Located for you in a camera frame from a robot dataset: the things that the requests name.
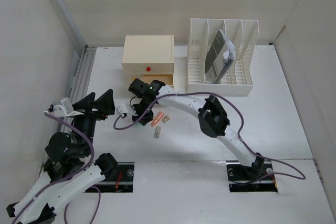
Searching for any cream drawer cabinet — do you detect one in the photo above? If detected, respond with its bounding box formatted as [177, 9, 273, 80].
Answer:
[122, 35, 174, 87]

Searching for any small yellow eraser block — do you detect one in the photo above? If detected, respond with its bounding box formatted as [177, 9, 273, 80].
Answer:
[162, 115, 170, 122]

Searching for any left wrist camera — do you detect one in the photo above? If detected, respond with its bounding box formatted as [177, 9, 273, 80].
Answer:
[47, 97, 83, 118]

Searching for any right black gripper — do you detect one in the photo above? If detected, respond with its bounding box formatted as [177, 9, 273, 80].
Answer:
[128, 100, 154, 125]

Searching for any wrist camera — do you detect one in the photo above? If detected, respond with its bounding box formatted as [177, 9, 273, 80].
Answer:
[116, 103, 129, 117]
[47, 97, 83, 118]

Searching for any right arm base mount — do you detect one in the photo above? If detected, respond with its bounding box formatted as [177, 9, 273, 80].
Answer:
[226, 161, 278, 193]

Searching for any aluminium frame rail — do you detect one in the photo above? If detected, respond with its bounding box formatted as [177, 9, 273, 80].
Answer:
[39, 0, 95, 162]

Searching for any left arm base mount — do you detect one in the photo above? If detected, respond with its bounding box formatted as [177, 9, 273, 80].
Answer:
[94, 162, 135, 193]

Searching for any white file organizer rack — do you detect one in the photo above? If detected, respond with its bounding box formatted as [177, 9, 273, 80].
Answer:
[186, 18, 259, 96]

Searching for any white plastic strip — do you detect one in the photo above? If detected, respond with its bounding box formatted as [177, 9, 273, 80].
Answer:
[154, 126, 161, 138]

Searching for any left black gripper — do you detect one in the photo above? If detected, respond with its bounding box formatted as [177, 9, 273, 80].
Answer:
[69, 89, 115, 155]

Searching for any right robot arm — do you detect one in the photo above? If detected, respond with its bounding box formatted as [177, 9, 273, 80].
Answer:
[129, 78, 264, 179]

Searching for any orange translucent case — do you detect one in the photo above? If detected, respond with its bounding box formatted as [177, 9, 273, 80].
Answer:
[151, 112, 164, 127]

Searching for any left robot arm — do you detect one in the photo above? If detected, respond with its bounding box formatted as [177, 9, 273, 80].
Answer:
[6, 89, 121, 223]

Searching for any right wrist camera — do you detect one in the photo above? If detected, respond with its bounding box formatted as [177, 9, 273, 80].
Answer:
[116, 103, 129, 117]

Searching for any grey setup guide booklet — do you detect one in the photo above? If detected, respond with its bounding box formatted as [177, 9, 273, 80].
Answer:
[205, 29, 236, 84]

